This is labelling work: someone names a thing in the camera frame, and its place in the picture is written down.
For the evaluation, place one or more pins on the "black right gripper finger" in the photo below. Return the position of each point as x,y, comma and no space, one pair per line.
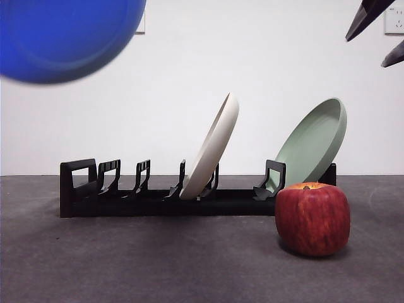
394,57
364,19

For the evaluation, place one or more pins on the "red apple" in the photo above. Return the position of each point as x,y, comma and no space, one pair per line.
312,221

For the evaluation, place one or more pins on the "blue plate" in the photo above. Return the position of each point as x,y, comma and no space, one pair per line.
63,38

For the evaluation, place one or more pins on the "green plate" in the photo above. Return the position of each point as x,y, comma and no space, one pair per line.
311,142

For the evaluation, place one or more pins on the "beige plate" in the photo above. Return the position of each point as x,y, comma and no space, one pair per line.
211,158

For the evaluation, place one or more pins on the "black plate rack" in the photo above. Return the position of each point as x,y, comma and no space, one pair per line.
158,205

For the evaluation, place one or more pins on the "white wall socket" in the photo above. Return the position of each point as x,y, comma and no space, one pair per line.
396,26
141,28

